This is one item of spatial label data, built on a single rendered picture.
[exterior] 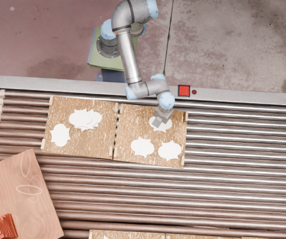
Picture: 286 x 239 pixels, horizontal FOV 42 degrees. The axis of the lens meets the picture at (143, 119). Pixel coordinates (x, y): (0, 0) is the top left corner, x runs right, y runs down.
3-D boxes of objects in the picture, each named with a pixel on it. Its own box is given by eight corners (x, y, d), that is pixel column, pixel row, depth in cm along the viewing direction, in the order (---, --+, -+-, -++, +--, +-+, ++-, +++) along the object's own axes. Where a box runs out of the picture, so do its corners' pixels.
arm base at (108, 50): (102, 31, 243) (102, 23, 234) (125, 38, 243) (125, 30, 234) (95, 51, 239) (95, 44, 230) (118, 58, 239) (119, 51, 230)
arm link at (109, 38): (98, 31, 232) (97, 20, 219) (119, 26, 234) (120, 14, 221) (103, 48, 229) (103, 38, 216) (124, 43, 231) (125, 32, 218)
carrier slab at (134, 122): (120, 104, 228) (120, 103, 226) (187, 112, 228) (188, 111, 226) (113, 160, 217) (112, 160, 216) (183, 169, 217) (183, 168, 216)
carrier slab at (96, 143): (51, 96, 227) (51, 95, 226) (119, 103, 228) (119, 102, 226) (41, 152, 217) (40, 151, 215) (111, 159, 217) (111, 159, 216)
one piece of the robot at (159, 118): (148, 114, 195) (147, 123, 211) (162, 124, 194) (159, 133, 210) (161, 97, 199) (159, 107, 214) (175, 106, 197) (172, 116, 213)
